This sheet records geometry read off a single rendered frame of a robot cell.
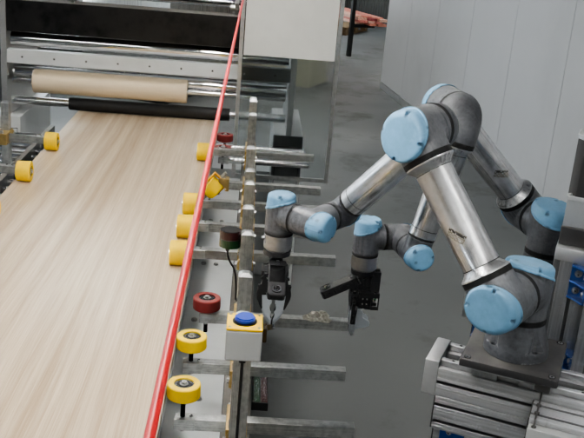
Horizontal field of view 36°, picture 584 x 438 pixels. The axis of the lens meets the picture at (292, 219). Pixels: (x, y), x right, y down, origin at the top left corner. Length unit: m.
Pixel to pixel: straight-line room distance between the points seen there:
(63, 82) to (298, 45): 1.24
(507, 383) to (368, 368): 2.10
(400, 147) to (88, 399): 0.90
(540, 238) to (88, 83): 2.87
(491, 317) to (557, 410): 0.31
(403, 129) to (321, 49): 2.72
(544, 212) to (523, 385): 0.58
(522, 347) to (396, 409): 1.87
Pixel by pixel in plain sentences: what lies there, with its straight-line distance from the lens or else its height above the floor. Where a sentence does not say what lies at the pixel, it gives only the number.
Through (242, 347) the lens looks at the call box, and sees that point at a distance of 1.72.
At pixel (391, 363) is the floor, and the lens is 4.29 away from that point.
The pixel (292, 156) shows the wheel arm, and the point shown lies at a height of 0.95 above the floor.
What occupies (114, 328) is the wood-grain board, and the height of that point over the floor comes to 0.90.
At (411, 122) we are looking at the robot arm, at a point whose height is 1.57.
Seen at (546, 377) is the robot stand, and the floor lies 1.04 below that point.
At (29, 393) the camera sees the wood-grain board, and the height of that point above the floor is 0.90.
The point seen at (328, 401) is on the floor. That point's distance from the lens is 3.92.
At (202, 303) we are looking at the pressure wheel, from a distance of 2.56.
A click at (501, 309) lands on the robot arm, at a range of 1.94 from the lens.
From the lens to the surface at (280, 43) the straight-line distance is 4.63.
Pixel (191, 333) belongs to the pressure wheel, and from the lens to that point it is 2.37.
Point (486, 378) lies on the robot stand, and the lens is 2.17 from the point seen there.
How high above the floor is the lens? 1.97
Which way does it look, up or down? 19 degrees down
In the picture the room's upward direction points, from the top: 5 degrees clockwise
